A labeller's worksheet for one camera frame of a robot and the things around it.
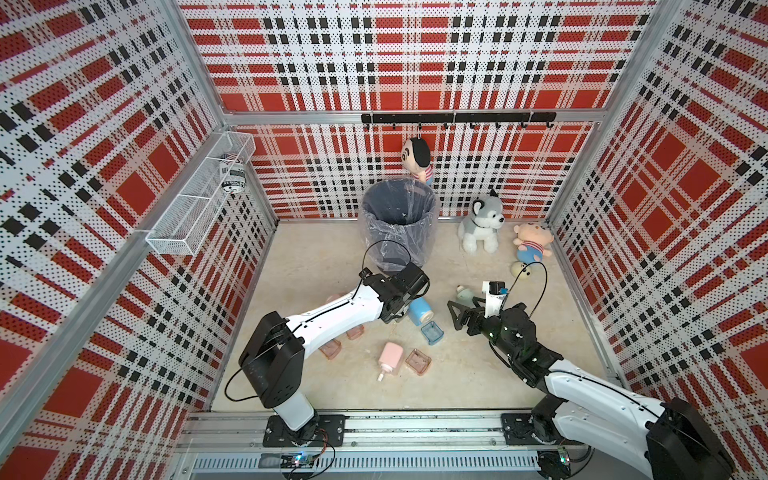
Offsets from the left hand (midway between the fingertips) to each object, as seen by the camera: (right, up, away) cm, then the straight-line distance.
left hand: (403, 299), depth 85 cm
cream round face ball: (+40, +7, +17) cm, 44 cm away
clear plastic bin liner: (-1, +25, +17) cm, 30 cm away
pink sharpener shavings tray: (+4, -18, 0) cm, 19 cm away
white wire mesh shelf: (-67, +22, +4) cm, 70 cm away
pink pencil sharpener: (-3, -16, -5) cm, 17 cm away
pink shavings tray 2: (-15, -11, +5) cm, 19 cm away
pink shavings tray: (-22, -16, +4) cm, 27 cm away
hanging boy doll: (+4, +43, +5) cm, 44 cm away
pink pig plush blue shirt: (+47, +17, +22) cm, 55 cm away
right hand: (+17, 0, -4) cm, 17 cm away
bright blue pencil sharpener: (+5, -4, +2) cm, 7 cm away
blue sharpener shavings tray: (+9, -12, +5) cm, 16 cm away
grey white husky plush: (+28, +23, +16) cm, 39 cm away
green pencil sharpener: (+19, 0, +5) cm, 19 cm away
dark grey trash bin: (-1, +25, +17) cm, 30 cm away
